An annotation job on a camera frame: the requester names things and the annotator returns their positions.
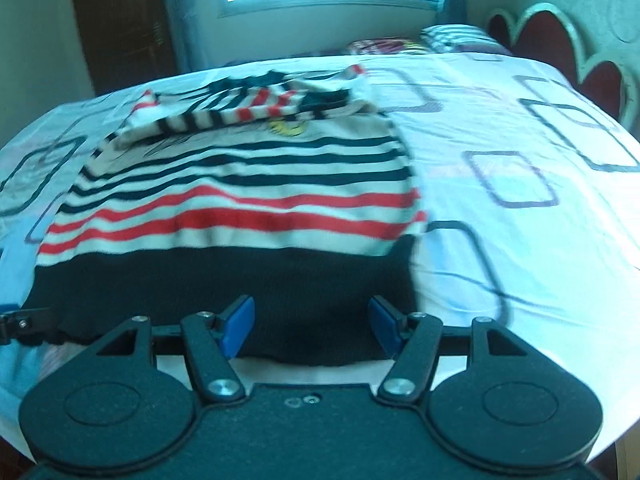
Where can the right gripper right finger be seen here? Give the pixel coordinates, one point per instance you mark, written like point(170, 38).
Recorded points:
point(411, 341)

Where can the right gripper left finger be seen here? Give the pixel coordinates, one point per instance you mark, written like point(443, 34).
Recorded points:
point(210, 342)

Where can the striped knit sweater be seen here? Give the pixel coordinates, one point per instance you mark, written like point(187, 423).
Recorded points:
point(292, 188)

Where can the patterned white bed sheet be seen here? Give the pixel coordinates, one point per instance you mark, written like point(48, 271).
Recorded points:
point(546, 181)

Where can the red folded blanket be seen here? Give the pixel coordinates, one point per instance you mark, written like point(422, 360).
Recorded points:
point(386, 46)

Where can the striped pillow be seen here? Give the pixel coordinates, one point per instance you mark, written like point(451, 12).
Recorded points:
point(460, 38)

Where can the dark wooden door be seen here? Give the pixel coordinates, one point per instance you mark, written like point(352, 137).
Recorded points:
point(125, 42)

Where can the red heart headboard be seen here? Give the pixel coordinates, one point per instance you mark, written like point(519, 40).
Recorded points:
point(544, 33)

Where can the blue left curtain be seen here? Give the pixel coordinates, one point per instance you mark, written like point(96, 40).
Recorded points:
point(183, 25)

